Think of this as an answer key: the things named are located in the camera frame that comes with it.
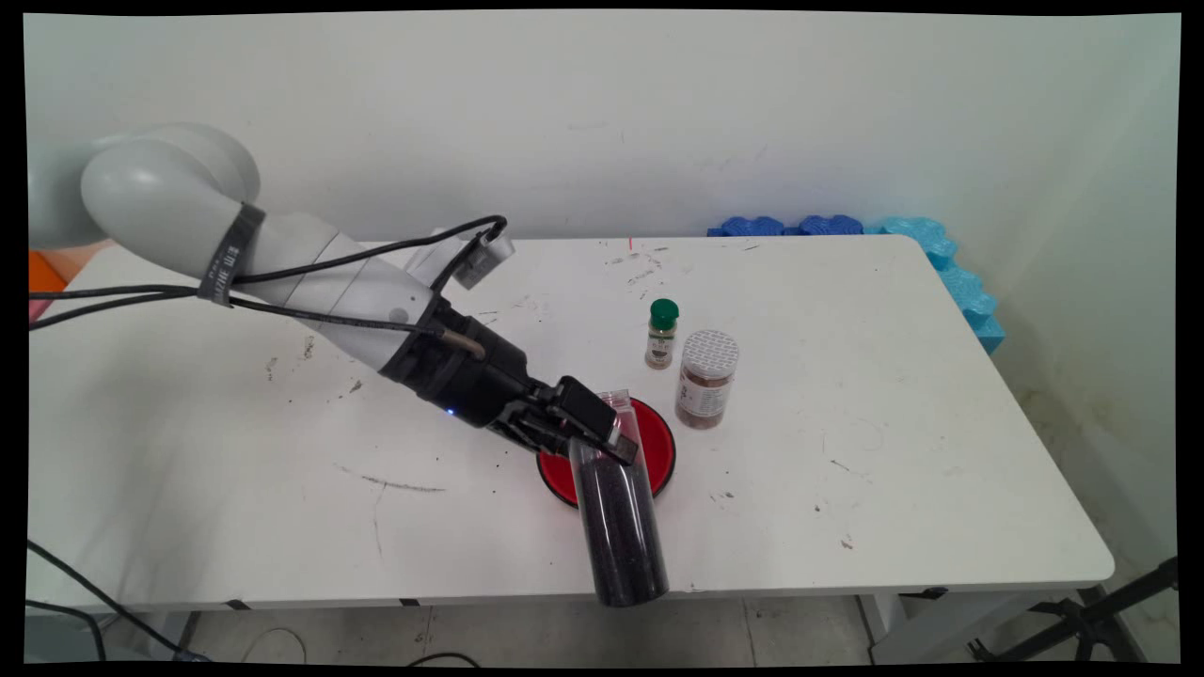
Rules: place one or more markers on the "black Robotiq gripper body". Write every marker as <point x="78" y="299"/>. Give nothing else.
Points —
<point x="480" y="381"/>

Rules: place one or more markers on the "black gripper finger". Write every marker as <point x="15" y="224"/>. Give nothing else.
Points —
<point x="541" y="434"/>
<point x="593" y="414"/>

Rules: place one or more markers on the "clear jar of black granules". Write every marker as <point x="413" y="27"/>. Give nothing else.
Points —
<point x="621" y="536"/>

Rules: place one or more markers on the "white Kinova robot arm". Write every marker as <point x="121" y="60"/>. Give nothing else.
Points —
<point x="160" y="197"/>

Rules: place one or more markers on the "red bowl with black rim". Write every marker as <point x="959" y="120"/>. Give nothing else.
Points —
<point x="657" y="449"/>

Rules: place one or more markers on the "small green-capped spice bottle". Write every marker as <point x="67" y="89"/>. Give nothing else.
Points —
<point x="662" y="329"/>

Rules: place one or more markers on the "spice jar with white lid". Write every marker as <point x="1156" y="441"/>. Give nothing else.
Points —
<point x="705" y="385"/>

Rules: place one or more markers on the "dark blue foam block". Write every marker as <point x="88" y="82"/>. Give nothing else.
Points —
<point x="752" y="227"/>
<point x="832" y="225"/>

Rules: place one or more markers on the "blue foam mats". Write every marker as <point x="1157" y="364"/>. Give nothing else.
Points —
<point x="969" y="301"/>

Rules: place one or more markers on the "white table leg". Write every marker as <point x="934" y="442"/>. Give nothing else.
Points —
<point x="174" y="635"/>

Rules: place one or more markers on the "pink object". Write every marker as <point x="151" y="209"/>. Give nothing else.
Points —
<point x="38" y="310"/>

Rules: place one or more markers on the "orange object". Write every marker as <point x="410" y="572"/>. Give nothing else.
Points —
<point x="42" y="273"/>

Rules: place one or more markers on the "black tripod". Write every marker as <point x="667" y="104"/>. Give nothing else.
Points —
<point x="1091" y="621"/>

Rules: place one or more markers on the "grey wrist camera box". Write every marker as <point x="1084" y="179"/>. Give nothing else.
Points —
<point x="484" y="259"/>

